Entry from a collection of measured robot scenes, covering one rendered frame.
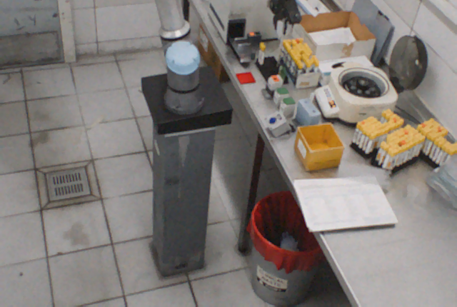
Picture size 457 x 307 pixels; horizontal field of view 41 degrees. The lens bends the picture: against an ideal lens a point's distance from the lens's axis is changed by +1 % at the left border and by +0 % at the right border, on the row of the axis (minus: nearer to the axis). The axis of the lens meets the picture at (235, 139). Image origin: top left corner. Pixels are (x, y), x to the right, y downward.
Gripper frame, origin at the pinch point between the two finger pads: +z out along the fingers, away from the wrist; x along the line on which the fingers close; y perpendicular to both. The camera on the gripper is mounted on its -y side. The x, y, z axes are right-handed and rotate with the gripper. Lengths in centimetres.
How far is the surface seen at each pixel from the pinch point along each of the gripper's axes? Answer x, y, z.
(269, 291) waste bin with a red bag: 9, -42, 104
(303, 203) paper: 15, -60, 25
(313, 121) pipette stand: -3.5, -27.9, 20.1
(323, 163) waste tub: 1, -46, 24
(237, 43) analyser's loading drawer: 4.3, 31.1, 22.2
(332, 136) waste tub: -6.5, -37.2, 19.9
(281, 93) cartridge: 1.2, -9.1, 20.2
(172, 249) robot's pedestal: 46, -14, 95
